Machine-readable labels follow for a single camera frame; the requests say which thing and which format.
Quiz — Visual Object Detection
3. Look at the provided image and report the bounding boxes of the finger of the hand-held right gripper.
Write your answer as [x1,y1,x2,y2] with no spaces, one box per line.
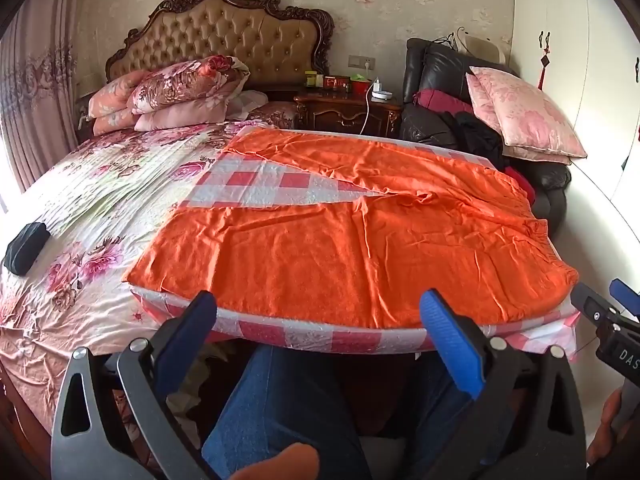
[570,282,623,333]
[608,278,640,319]

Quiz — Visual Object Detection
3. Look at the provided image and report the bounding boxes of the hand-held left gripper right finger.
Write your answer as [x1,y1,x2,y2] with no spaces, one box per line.
[419,287,587,480]

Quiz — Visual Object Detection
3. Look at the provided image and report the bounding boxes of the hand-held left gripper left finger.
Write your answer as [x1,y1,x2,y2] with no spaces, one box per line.
[50,290,221,480]

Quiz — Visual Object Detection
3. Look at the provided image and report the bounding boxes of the orange pants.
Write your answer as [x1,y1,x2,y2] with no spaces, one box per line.
[122,126,580,329]

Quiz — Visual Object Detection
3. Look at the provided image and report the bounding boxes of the person's right hand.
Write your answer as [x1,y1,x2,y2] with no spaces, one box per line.
[586,387,640,467]

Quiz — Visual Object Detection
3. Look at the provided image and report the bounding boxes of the person's legs in jeans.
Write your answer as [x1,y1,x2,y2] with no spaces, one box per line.
[200,344,516,480]

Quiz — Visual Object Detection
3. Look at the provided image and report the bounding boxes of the bed with floral sheet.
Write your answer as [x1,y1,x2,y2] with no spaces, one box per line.
[0,105,301,436]

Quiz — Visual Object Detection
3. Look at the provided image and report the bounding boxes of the orange object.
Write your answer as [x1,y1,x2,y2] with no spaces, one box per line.
[227,441,321,480]

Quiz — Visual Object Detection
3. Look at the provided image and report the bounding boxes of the red white checkered mat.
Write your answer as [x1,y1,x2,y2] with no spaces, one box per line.
[131,121,581,356]

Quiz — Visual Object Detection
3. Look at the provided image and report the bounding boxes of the black pouch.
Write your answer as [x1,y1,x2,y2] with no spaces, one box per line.
[2,221,52,277]

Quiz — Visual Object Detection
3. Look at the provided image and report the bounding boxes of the pink floral pillow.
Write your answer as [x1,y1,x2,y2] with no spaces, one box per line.
[465,66,588,166]

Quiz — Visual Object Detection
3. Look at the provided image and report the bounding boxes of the black clothing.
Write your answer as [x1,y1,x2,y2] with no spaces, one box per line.
[440,110,511,171]

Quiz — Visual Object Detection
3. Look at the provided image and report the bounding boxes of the white wardrobe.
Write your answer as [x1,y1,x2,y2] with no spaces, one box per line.
[507,0,640,281]

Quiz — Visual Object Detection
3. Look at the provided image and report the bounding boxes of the red knot ornament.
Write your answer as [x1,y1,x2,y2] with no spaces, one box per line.
[537,32,552,90]

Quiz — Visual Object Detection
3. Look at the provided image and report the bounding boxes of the white pillow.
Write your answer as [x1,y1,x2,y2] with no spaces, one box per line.
[225,89,271,121]

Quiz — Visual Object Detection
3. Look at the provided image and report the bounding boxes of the maroon cloth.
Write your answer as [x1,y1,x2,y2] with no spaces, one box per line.
[417,88,476,116]

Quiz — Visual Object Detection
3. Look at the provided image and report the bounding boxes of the black leather armchair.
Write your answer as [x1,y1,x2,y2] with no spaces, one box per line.
[399,37,572,221]

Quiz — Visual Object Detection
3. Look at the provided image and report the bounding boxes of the carved wooden nightstand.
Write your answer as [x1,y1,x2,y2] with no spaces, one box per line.
[292,85,403,138]

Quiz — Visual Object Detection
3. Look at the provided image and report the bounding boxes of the pink patterned curtain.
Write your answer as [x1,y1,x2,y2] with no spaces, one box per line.
[0,0,88,196]

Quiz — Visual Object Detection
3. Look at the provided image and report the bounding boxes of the tufted carved wooden headboard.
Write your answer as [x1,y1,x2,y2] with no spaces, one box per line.
[104,0,335,92]

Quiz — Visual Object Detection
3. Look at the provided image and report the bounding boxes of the white charging cable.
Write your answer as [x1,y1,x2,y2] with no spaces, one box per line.
[361,77,383,136]

